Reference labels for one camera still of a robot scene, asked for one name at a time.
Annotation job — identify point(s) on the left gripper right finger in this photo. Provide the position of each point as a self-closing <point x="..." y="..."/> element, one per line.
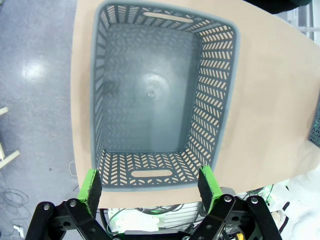
<point x="208" y="185"/>

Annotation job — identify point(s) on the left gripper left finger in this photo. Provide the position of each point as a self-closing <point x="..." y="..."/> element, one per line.
<point x="91" y="187"/>

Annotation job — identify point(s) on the white slotted mounting plate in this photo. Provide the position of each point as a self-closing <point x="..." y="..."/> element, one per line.
<point x="180" y="215"/>

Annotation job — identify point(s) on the white floor plug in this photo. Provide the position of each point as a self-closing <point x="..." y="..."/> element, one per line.
<point x="18" y="228"/>

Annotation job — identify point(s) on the person's black clothing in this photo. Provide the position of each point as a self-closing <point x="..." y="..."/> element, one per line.
<point x="287" y="5"/>

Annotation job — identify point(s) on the light wooden frame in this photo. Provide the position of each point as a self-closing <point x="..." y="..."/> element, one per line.
<point x="10" y="157"/>

